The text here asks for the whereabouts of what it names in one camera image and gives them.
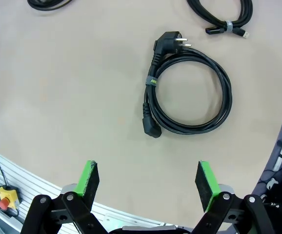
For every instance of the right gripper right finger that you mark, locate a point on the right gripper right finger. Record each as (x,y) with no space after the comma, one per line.
(204,182)

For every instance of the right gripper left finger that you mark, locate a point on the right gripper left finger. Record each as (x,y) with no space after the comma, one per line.
(89,180)

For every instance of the yellow emergency stop button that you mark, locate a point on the yellow emergency stop button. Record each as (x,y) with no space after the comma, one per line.
(8,195)

